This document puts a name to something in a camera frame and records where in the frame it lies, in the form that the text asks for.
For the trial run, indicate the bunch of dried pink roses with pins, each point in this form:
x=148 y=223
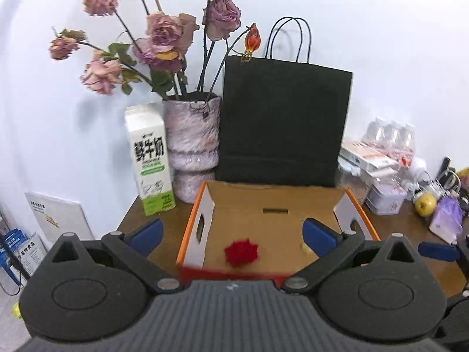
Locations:
x=165 y=33

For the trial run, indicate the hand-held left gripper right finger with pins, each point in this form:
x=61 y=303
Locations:
x=318 y=236

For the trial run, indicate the white printed board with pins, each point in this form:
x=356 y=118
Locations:
x=58 y=220

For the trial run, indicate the white flat box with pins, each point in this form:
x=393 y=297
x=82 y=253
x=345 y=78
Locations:
x=366 y=156

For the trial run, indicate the white green milk carton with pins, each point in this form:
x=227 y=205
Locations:
x=150 y=154

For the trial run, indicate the orange cardboard box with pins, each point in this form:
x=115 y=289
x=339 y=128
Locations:
x=256 y=223

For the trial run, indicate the black paper bag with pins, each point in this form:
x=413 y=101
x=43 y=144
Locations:
x=282 y=124

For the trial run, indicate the purple plastic bag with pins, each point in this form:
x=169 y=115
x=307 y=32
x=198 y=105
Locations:
x=446 y=220

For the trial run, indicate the blue white packages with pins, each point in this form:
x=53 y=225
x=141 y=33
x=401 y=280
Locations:
x=22 y=249

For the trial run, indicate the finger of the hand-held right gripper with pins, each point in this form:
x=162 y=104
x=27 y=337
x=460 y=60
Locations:
x=438 y=251

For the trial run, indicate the floral tin box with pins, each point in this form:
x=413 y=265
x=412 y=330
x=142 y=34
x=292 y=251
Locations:
x=386 y=198

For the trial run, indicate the red pompom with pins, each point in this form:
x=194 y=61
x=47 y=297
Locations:
x=242 y=253

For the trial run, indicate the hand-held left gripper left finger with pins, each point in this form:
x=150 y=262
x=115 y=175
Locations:
x=146 y=236

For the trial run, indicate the white round object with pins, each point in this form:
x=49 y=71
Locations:
x=417 y=168

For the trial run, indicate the yellow green apple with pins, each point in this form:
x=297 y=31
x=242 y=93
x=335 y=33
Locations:
x=425 y=205

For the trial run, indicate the mottled pink vase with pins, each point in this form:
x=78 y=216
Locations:
x=192 y=143

